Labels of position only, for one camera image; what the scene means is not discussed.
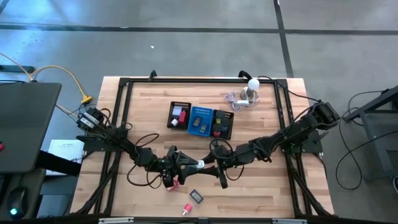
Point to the white paper booklet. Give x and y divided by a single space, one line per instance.
66 149

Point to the person's shoe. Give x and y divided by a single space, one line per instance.
395 185

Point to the black mouse pad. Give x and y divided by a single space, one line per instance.
35 186

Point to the black side table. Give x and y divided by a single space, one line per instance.
377 146

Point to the blue plastic basket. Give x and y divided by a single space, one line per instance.
206 113

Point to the black plastic basket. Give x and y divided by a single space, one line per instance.
169 113
230 132

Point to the pink bottle lower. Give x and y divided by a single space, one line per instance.
187 208

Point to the red charger silver prongs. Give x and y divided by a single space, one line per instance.
183 117

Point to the white bulb table lamp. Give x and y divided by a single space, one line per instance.
253 84

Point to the silver metal bracket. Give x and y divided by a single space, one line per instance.
115 220
289 221

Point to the dark grey side desk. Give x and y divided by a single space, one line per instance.
28 124

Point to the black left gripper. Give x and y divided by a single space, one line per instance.
168 168

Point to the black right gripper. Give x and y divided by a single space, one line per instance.
225 158

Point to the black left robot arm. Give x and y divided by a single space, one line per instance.
124 144

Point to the red sand hourglass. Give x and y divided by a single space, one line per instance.
217 127

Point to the pink bottle upper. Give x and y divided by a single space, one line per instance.
175 186

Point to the pink bottle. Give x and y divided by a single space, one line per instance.
175 186
187 208

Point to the black aluminium rig frame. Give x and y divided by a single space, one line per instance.
202 80

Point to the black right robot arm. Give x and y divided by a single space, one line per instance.
280 140

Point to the black floor bar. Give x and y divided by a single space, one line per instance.
17 69

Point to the silver wall charger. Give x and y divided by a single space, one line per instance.
174 122

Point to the black computer mouse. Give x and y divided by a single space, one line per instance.
17 200

